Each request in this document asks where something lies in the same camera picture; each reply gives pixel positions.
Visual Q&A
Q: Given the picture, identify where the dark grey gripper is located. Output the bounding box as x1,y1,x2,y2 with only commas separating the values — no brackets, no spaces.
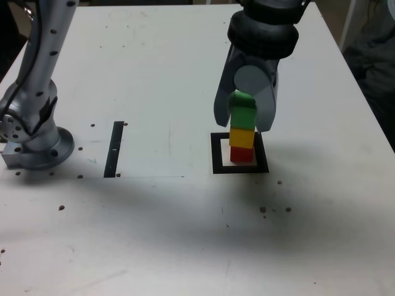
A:
213,46,281,134

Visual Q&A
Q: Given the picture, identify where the green cube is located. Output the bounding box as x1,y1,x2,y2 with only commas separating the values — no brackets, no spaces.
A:
227,90,257,130

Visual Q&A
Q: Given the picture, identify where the yellow cube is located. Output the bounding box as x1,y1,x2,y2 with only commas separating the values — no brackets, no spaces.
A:
228,128,256,149

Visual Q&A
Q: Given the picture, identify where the red cube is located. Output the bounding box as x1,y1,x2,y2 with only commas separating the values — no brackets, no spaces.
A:
230,146,254,163

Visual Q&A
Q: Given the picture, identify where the black tape square outline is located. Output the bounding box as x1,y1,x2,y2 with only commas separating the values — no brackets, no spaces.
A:
210,132,270,175

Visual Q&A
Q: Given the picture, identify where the black tape strip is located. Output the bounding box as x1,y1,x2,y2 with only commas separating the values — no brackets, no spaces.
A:
104,121,125,179

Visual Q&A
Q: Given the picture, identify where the dark grey fabric bundle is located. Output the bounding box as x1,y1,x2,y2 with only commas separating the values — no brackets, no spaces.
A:
342,0,395,152

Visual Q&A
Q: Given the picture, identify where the white frame post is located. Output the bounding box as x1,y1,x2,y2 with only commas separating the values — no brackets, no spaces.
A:
338,0,356,52

